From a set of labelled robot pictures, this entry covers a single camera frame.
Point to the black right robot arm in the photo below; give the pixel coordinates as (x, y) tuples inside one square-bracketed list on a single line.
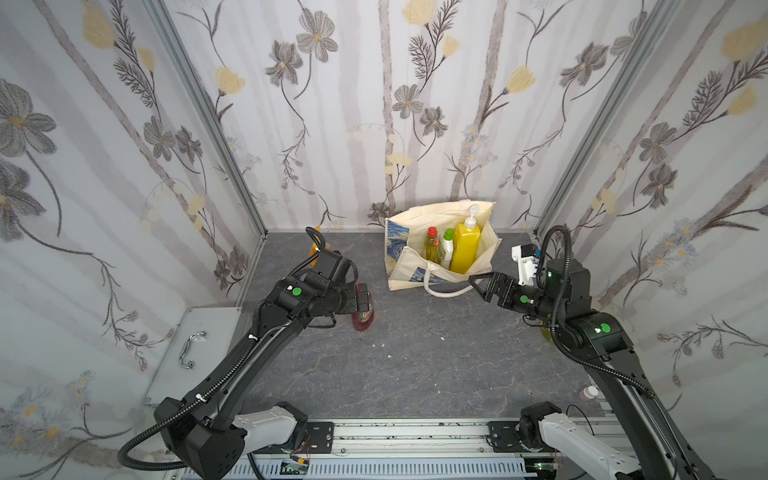
[(560, 297)]

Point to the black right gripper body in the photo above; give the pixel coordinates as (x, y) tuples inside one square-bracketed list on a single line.
[(497, 289)]

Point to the white green-capped soap bottle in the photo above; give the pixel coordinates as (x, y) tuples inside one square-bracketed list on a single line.
[(446, 248)]

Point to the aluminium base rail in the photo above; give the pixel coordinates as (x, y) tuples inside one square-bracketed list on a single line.
[(463, 448)]

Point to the grey metal box with handle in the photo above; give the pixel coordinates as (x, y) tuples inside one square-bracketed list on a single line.
[(200, 342)]

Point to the yellow pump dish soap bottle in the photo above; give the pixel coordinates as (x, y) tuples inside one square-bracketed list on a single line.
[(465, 242)]

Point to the green red-capped dish soap bottle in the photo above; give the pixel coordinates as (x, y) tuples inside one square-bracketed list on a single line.
[(432, 245)]

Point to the red dish soap bottle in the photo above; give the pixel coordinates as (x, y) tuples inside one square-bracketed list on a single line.
[(361, 321)]

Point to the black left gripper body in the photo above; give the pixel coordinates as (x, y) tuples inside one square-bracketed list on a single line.
[(362, 299)]

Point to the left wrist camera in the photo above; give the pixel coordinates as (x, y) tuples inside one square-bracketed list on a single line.
[(332, 266)]

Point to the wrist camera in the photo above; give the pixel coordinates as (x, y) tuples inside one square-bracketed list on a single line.
[(332, 266), (526, 256)]

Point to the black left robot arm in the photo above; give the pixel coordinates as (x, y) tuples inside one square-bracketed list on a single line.
[(205, 430)]

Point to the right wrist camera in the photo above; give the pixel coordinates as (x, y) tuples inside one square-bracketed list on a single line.
[(526, 256)]

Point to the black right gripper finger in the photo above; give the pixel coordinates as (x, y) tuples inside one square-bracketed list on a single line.
[(484, 288), (490, 277)]

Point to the cream canvas starry-night shopping bag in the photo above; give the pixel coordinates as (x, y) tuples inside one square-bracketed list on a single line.
[(405, 236)]

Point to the orange dish soap bottle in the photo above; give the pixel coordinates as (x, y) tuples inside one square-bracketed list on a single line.
[(318, 244)]

